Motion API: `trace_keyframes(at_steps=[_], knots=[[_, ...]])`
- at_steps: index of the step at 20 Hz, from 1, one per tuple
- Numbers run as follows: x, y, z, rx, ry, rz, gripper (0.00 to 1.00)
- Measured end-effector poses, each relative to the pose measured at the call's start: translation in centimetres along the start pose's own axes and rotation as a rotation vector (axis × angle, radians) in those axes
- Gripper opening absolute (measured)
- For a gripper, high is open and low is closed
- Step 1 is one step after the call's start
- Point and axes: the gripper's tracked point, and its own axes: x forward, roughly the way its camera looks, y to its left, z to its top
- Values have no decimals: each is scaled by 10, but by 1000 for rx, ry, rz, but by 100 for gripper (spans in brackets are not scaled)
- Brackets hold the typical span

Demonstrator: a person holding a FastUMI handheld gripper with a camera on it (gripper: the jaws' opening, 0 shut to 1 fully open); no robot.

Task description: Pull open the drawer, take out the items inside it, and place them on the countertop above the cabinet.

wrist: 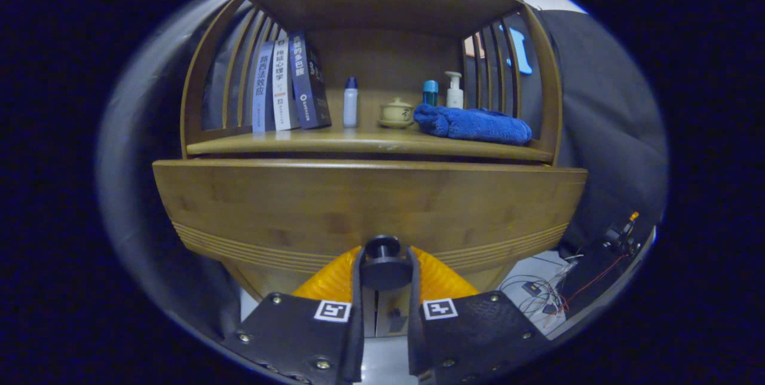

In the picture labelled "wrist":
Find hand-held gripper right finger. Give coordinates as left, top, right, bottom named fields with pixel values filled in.
left=406, top=246, right=553, bottom=385

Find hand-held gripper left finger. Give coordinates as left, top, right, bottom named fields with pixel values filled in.
left=221, top=245, right=366, bottom=385

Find black round drawer knob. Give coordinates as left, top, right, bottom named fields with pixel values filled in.
left=359, top=234, right=413, bottom=291

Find wooden countertop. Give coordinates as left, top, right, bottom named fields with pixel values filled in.
left=186, top=125, right=553, bottom=163

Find black equipment with orange part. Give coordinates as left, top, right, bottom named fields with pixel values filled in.
left=553, top=212, right=652, bottom=329

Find beige lidded tea cup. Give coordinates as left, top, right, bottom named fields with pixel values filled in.
left=378, top=97, right=415, bottom=129

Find white bottle with blue cap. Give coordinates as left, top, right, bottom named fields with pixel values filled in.
left=342, top=77, right=359, bottom=129

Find folded blue towel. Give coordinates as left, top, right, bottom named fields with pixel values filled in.
left=412, top=103, right=533, bottom=146

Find white pump bottle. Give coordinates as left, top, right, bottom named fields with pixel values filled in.
left=444, top=71, right=464, bottom=109

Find dark blue book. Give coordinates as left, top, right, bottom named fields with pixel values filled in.
left=289, top=31, right=332, bottom=130

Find light blue book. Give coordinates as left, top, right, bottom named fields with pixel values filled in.
left=251, top=40, right=276, bottom=133

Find tangled cables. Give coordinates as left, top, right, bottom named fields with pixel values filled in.
left=499, top=253, right=583, bottom=317

